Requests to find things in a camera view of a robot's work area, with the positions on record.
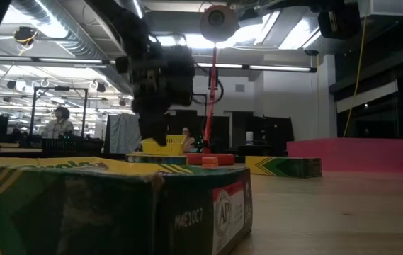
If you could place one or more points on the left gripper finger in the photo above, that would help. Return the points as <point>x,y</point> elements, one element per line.
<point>161,127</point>
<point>147,124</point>

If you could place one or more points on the yellow plastic basket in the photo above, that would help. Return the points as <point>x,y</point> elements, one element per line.
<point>174,145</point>

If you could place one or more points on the Crayola crayon box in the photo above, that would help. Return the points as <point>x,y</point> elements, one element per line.
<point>80,212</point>
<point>282,167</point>
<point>158,159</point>

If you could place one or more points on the orange eraser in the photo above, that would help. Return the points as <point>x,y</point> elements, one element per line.
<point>210,163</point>

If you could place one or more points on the black plastic basket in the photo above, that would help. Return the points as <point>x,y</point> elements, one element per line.
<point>63,147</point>

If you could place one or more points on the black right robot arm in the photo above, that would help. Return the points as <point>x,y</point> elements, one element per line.
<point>343,21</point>

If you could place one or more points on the grey cloth cover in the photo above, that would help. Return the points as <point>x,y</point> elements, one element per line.
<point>121,132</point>

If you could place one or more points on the person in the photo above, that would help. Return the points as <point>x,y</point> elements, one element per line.
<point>188,141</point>
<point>59,127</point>

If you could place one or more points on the black office partition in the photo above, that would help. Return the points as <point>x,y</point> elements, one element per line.
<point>222,131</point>

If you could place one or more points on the white canister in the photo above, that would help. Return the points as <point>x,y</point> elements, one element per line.
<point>249,138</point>

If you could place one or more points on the black cabinet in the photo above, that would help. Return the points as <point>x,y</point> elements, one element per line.
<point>275,134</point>

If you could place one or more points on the long light bar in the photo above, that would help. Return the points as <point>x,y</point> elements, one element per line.
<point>279,67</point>

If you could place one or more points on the pink plastic tray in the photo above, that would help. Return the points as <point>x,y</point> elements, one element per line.
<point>350,156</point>

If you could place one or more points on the white ceiling vent box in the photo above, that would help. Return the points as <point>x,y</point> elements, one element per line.
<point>385,7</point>

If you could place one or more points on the red camera stand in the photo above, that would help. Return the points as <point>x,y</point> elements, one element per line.
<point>222,158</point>

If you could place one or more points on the small silver ventilation duct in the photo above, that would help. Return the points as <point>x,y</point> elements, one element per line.
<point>138,7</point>

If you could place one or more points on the black stand frame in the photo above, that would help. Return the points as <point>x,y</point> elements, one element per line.
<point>62,88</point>

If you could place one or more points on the large silver ventilation duct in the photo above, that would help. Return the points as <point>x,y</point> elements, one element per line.
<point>63,32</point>

